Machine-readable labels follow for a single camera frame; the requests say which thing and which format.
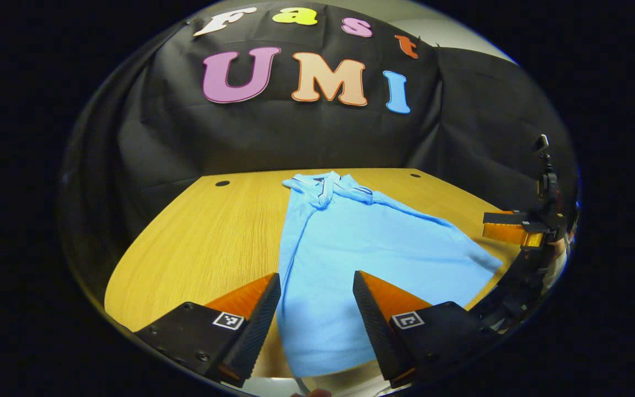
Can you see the black backdrop cloth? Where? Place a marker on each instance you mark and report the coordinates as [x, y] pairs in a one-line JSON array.
[[295, 138]]

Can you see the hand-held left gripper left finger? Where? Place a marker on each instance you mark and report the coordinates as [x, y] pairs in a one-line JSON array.
[[254, 331]]

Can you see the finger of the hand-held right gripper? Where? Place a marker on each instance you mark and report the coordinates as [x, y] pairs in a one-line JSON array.
[[507, 231]]

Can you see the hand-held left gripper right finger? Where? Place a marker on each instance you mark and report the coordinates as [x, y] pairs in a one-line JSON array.
[[378, 331]]

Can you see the light blue T-shirt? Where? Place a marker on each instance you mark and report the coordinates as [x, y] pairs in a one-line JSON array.
[[350, 237]]

